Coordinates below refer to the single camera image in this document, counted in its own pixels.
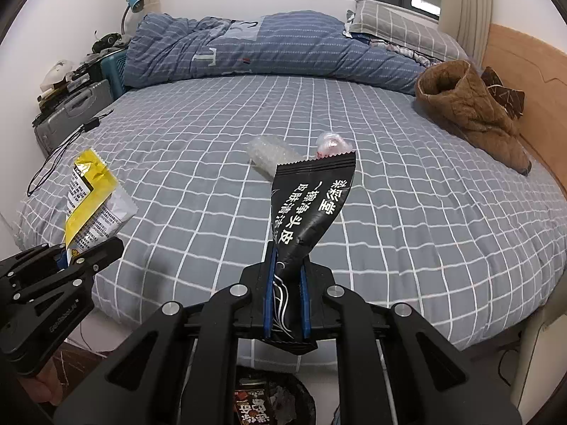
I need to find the thin black floor cable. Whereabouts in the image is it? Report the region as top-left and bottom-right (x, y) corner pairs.
(497, 349), (522, 382)

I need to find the beige furniture frame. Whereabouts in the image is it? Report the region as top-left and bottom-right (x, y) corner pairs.
(516, 305), (561, 414)

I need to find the trash bin with black liner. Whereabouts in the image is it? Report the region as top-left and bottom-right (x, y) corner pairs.
(232, 365), (317, 425)

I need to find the black cable with adapter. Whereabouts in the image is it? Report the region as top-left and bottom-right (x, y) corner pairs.
(27, 113), (116, 196)

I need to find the grey checked bed sheet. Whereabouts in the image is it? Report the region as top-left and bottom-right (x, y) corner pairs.
(15, 73), (567, 350)

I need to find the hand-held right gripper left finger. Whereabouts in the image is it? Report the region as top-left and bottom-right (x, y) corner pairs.
(53, 241), (279, 425)

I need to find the brown quilted jacket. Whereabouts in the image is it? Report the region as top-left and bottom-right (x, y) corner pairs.
(414, 59), (532, 175)

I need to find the teal chair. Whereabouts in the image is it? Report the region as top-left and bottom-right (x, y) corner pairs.
(101, 50), (129, 100)

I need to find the brown patterned cloth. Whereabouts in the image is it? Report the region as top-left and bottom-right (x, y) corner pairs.
(46, 347), (105, 407)

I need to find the person's left hand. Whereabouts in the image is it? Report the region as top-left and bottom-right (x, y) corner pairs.
(20, 372), (63, 404)

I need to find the black printed packet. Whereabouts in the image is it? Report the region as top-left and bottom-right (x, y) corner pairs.
(268, 153), (356, 355)

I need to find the yellow printed packet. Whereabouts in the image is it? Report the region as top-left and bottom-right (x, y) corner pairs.
(64, 147), (136, 261)

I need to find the brown leaf-patterned cloth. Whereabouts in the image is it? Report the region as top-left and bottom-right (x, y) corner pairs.
(481, 66), (526, 119)

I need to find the white rounded object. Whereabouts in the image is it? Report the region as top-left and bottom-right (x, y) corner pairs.
(40, 59), (74, 91)

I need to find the grey checked pillow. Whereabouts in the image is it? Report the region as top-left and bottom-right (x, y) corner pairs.
(343, 0), (470, 65)

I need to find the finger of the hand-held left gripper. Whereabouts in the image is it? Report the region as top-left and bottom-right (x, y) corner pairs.
(11, 236), (126, 305)
(0, 243), (68, 285)

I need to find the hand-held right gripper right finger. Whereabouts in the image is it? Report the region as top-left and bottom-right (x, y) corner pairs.
(299, 262), (526, 425)

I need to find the blue striped quilt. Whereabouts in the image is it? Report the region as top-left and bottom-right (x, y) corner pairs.
(123, 12), (444, 96)

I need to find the clear pink plastic wrapper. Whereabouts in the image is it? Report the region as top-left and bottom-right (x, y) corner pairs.
(315, 132), (354, 160)

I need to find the grey suitcase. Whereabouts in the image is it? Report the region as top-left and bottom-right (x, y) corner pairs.
(33, 79), (117, 155)

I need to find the wooden bed frame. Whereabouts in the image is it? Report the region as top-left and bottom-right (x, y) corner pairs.
(481, 23), (567, 213)

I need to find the blue desk lamp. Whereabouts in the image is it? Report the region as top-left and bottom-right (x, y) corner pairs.
(119, 0), (146, 38)

